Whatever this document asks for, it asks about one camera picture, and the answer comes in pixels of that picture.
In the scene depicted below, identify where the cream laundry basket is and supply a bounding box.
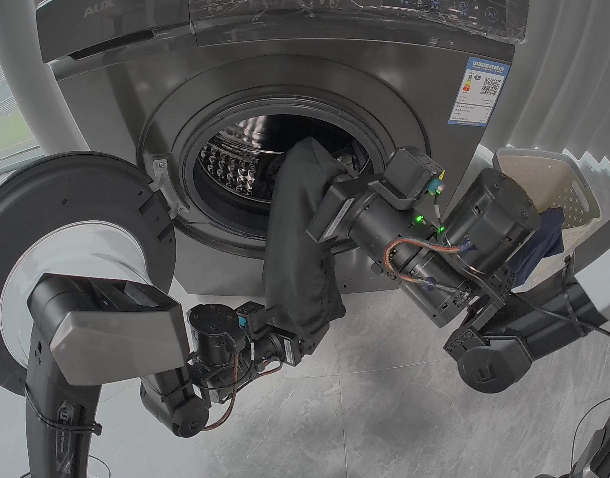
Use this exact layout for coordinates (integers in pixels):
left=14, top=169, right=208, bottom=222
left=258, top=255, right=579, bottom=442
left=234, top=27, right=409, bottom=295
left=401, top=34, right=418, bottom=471
left=492, top=146, right=603, bottom=288

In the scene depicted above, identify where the window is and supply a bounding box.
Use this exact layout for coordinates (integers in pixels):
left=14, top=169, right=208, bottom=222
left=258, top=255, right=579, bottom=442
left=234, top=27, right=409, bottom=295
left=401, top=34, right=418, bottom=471
left=0, top=65, right=39, bottom=168

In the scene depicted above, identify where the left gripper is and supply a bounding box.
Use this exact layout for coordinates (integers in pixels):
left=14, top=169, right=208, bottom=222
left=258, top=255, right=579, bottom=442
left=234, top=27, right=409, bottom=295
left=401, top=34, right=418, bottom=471
left=251, top=326, right=319, bottom=368

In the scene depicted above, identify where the black garment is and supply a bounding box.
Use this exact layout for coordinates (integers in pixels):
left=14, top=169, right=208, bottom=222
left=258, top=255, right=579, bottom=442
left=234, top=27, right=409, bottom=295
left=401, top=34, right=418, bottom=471
left=261, top=136, right=347, bottom=338

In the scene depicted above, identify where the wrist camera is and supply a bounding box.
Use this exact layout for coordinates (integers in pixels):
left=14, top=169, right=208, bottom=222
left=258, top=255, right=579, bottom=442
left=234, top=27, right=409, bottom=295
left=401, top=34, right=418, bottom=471
left=234, top=301, right=275, bottom=341
left=369, top=146, right=446, bottom=211

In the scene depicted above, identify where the dark blue garment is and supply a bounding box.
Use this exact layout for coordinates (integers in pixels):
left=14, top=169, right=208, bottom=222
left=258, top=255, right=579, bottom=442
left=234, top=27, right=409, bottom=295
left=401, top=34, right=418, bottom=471
left=508, top=206, right=567, bottom=288

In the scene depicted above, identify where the washing machine door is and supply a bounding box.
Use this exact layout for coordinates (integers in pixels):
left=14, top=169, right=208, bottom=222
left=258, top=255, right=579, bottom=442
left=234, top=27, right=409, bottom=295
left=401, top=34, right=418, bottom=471
left=0, top=151, right=179, bottom=386

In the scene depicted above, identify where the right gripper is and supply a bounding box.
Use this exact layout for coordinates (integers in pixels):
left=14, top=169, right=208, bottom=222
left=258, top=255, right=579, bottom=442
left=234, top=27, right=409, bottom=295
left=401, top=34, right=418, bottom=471
left=306, top=174, right=468, bottom=329

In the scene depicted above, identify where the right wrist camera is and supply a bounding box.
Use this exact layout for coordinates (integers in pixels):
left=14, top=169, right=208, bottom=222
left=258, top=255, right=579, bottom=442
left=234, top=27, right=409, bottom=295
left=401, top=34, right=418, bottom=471
left=369, top=146, right=446, bottom=211

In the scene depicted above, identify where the grey washing machine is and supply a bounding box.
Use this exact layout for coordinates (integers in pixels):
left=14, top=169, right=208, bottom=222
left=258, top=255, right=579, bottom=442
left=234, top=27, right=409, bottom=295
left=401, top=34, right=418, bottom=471
left=36, top=0, right=531, bottom=313

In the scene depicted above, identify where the black cable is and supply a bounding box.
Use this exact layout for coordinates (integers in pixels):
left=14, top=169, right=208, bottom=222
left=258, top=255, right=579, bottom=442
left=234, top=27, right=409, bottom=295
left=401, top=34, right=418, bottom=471
left=574, top=394, right=610, bottom=478

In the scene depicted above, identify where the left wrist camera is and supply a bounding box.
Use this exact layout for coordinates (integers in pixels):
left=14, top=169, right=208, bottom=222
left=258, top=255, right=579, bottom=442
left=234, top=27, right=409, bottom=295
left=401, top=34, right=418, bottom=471
left=234, top=301, right=275, bottom=341

